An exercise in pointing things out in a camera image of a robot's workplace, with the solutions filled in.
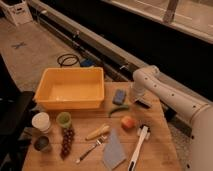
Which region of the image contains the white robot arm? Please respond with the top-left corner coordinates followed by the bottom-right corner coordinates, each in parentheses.
top-left (129, 65), bottom-right (213, 171)

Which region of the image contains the blue sponge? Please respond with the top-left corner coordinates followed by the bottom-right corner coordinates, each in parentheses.
top-left (113, 89), bottom-right (126, 105)

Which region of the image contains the green chili pepper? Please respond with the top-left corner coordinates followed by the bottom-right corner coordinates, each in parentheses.
top-left (108, 105), bottom-right (129, 118)

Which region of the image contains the orange peach fruit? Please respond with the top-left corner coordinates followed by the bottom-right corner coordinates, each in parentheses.
top-left (121, 116), bottom-right (135, 130)

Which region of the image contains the silver fork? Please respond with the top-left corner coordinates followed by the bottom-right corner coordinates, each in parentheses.
top-left (76, 136), bottom-right (107, 164)

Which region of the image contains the blue object on floor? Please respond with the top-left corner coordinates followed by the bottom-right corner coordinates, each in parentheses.
top-left (80, 59), bottom-right (95, 67)

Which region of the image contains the blue grey cloth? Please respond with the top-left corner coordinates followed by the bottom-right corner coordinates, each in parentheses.
top-left (102, 129), bottom-right (126, 171)

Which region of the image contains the yellow plastic bin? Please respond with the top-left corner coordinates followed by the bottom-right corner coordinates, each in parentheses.
top-left (34, 67), bottom-right (105, 110)

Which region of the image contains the green cup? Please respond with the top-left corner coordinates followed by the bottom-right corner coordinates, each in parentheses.
top-left (56, 112), bottom-right (71, 128)

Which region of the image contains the dark grape bunch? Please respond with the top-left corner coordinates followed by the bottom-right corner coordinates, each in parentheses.
top-left (60, 128), bottom-right (75, 159)

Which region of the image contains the white cup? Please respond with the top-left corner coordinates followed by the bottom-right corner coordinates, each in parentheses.
top-left (31, 112), bottom-right (51, 133)

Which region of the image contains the black chair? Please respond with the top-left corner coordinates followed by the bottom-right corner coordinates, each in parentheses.
top-left (0, 54), bottom-right (34, 171)

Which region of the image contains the white storage box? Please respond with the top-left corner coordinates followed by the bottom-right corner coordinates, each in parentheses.
top-left (0, 0), bottom-right (33, 26)

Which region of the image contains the black coiled cable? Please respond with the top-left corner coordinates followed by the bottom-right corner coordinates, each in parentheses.
top-left (56, 53), bottom-right (81, 68)

